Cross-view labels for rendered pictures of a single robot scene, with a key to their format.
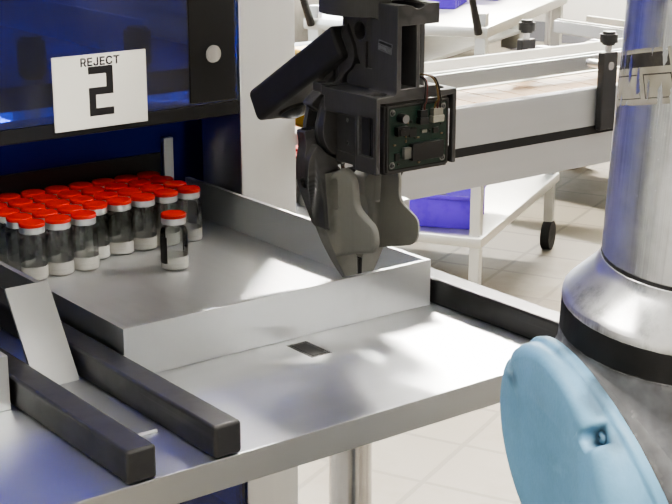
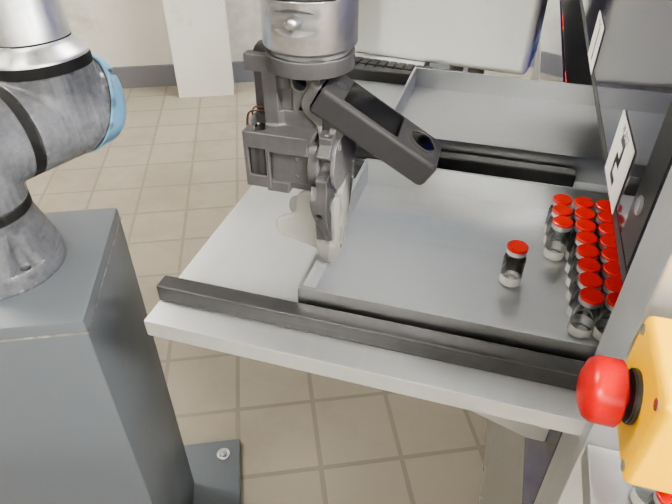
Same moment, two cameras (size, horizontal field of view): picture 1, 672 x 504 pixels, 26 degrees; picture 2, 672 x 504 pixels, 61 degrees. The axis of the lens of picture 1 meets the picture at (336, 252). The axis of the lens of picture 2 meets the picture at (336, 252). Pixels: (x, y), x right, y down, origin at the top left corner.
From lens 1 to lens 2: 1.41 m
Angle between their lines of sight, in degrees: 116
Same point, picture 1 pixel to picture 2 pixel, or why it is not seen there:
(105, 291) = (493, 236)
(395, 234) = (299, 232)
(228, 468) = not seen: hidden behind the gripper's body
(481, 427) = not seen: outside the picture
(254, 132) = (615, 317)
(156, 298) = (456, 241)
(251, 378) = not seen: hidden behind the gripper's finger
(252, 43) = (650, 231)
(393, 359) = (265, 243)
